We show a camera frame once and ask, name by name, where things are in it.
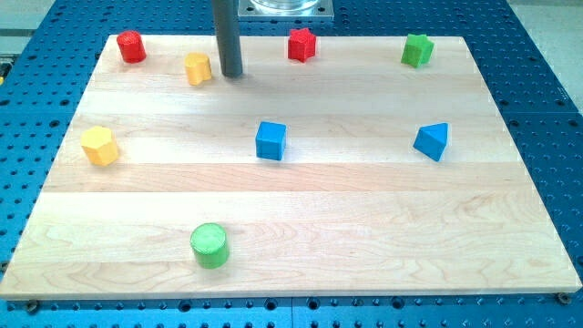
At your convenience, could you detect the blue perforated table plate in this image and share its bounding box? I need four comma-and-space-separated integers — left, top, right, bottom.
1, 0, 582, 327

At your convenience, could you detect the light wooden board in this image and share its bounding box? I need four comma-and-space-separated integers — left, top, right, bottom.
1, 35, 581, 300

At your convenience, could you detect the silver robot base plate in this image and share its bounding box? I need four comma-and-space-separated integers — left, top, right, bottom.
238, 0, 334, 21

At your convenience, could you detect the green cylinder block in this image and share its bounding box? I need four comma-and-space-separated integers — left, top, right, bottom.
189, 222, 230, 269

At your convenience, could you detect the blue triangle block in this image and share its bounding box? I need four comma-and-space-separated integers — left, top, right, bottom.
413, 122, 449, 162

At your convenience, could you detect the blue cube block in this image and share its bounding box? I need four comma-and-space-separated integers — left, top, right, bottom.
255, 121, 287, 160

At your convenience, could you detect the red star block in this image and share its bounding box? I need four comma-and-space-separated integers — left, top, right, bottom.
288, 27, 316, 63

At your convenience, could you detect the green star block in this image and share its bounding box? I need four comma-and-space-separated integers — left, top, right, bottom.
401, 34, 435, 67

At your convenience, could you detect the red cylinder block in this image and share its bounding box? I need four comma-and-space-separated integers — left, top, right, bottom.
117, 30, 147, 64

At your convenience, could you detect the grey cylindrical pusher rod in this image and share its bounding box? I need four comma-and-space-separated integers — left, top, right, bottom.
211, 0, 243, 78

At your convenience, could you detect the yellow hexagon block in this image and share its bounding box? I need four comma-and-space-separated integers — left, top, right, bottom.
81, 126, 119, 166

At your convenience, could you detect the yellow heart block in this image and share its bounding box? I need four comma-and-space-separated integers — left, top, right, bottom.
184, 52, 212, 86

